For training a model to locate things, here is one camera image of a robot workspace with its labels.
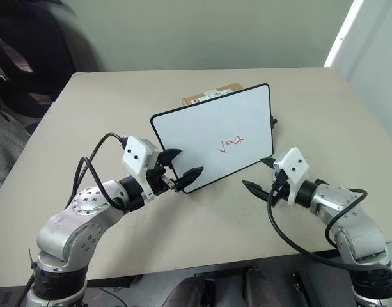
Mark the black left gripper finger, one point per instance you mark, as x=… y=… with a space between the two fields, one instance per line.
x=169 y=155
x=190 y=179

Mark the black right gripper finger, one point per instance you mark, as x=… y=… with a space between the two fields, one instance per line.
x=268 y=162
x=256 y=191

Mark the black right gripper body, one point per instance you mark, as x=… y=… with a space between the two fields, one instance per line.
x=279 y=187

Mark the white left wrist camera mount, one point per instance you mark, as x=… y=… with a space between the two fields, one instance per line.
x=136 y=153

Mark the white door panel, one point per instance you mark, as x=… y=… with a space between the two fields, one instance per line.
x=368 y=38

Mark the black-framed whiteboard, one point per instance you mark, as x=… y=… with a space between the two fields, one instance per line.
x=215 y=121

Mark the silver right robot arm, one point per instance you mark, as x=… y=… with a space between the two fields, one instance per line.
x=358 y=230

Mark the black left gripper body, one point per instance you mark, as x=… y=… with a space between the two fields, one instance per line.
x=155 y=180

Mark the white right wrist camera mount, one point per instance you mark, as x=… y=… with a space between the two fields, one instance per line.
x=294 y=163

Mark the black metal bracket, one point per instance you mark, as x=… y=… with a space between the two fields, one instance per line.
x=302 y=288

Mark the small black whiteboard clip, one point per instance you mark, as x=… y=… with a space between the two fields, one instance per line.
x=273 y=121

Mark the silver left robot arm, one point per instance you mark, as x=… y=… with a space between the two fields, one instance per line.
x=87 y=204

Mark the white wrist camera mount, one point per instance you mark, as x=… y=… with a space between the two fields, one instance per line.
x=136 y=153
x=294 y=163

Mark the dark office chair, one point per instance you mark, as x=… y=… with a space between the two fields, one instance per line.
x=39 y=48

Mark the brown cardboard box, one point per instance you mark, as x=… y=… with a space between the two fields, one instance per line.
x=199 y=97

